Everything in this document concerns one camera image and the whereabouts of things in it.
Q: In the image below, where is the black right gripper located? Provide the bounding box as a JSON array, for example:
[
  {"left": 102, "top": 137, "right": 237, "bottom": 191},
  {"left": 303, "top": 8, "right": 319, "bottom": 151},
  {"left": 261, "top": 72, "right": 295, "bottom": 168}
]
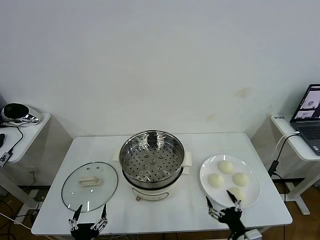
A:
[{"left": 205, "top": 189, "right": 247, "bottom": 236}]

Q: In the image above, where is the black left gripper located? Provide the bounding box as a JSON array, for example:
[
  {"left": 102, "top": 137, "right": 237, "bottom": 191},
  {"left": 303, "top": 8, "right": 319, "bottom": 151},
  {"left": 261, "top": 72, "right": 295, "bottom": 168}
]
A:
[{"left": 67, "top": 203, "right": 109, "bottom": 239}]

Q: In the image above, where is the white steamed baozi bun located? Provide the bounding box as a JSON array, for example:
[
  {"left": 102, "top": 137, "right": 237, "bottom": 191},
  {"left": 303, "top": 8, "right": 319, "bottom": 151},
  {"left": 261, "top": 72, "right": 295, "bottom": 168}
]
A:
[
  {"left": 217, "top": 160, "right": 235, "bottom": 174},
  {"left": 231, "top": 172, "right": 250, "bottom": 188},
  {"left": 227, "top": 186, "right": 249, "bottom": 204},
  {"left": 207, "top": 173, "right": 225, "bottom": 189}
]

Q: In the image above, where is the glass lid cream handle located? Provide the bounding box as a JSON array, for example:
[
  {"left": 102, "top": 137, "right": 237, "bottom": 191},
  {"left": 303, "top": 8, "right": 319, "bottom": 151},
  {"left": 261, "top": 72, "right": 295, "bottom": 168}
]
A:
[{"left": 61, "top": 161, "right": 119, "bottom": 213}]

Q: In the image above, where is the perforated steel steamer basket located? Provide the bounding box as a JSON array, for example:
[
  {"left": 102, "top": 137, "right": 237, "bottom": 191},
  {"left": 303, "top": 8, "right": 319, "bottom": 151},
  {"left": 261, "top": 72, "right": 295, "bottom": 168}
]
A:
[{"left": 119, "top": 129, "right": 186, "bottom": 189}]

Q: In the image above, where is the white round plate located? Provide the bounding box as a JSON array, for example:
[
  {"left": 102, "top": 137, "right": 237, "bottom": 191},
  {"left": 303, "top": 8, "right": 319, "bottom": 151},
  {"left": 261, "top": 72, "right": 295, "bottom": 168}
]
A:
[{"left": 199, "top": 154, "right": 262, "bottom": 210}]

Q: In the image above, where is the cream electric cooker pot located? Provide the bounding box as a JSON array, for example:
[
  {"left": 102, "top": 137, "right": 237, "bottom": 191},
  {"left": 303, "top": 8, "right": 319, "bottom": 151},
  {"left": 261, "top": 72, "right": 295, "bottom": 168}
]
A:
[{"left": 112, "top": 147, "right": 193, "bottom": 202}]

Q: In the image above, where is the white side table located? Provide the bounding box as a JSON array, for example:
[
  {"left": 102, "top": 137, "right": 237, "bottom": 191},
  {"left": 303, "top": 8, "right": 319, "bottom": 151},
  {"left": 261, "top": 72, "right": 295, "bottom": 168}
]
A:
[
  {"left": 0, "top": 111, "right": 74, "bottom": 218},
  {"left": 249, "top": 114, "right": 320, "bottom": 216}
]

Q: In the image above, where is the small black labelled adapter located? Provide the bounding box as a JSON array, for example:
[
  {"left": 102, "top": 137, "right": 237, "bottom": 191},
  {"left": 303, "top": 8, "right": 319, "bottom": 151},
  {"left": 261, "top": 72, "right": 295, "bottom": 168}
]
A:
[{"left": 0, "top": 150, "right": 13, "bottom": 168}]

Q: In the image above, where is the dark gray open laptop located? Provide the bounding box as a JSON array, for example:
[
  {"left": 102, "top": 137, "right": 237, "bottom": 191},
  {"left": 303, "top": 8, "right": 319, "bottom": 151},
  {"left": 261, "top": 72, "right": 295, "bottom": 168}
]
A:
[{"left": 289, "top": 83, "right": 320, "bottom": 156}]

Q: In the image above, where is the black cable with adapter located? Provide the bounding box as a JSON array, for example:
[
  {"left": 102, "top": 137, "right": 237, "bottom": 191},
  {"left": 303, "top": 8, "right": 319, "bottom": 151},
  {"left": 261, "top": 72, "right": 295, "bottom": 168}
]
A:
[{"left": 267, "top": 132, "right": 301, "bottom": 201}]

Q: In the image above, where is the white laptop cable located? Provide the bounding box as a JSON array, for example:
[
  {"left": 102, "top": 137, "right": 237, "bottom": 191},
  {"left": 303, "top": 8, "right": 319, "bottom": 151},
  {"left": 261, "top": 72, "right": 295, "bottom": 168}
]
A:
[{"left": 271, "top": 131, "right": 301, "bottom": 161}]

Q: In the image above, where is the thin black desk cable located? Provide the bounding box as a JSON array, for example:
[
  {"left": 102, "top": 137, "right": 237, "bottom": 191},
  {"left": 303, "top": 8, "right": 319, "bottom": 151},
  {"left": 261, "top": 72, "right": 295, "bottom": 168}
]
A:
[{"left": 0, "top": 124, "right": 24, "bottom": 155}]

